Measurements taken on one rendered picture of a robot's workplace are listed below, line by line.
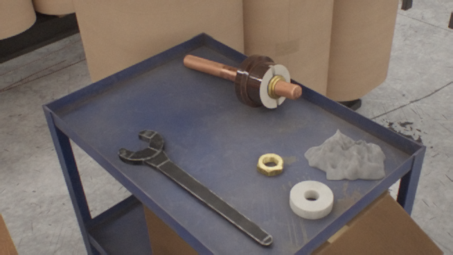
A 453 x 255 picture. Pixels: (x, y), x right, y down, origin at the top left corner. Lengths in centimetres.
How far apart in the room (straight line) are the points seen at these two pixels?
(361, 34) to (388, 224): 127
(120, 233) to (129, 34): 51
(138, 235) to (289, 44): 81
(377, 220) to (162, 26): 75
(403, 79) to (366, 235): 198
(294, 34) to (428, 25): 175
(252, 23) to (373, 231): 96
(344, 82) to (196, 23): 97
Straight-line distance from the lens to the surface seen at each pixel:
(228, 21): 157
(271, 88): 109
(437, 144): 254
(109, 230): 145
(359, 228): 101
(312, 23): 188
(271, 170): 98
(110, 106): 121
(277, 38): 180
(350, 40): 220
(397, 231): 104
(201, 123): 112
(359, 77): 231
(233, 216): 91
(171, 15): 144
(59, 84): 301
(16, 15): 310
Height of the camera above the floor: 156
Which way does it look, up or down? 37 degrees down
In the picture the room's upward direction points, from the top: 2 degrees counter-clockwise
